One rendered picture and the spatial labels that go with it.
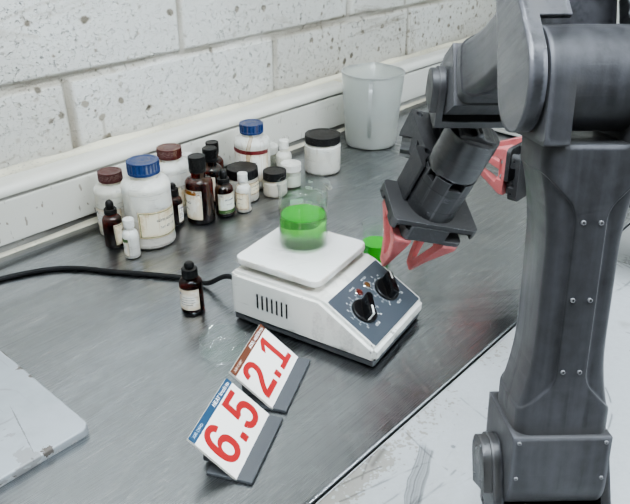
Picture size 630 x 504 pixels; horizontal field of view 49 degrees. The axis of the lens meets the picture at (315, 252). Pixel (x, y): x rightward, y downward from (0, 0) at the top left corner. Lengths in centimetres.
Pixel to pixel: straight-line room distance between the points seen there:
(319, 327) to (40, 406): 31
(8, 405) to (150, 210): 37
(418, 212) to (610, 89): 37
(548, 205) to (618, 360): 45
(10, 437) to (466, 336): 51
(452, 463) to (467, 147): 30
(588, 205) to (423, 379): 39
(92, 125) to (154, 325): 41
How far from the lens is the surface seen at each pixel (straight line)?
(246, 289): 83
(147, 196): 101
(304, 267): 80
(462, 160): 71
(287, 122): 139
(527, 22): 43
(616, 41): 44
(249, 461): 68
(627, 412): 80
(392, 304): 83
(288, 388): 75
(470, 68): 62
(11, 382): 82
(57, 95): 113
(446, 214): 75
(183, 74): 125
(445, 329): 86
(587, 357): 48
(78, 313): 93
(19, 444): 74
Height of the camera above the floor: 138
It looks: 28 degrees down
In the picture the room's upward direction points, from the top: straight up
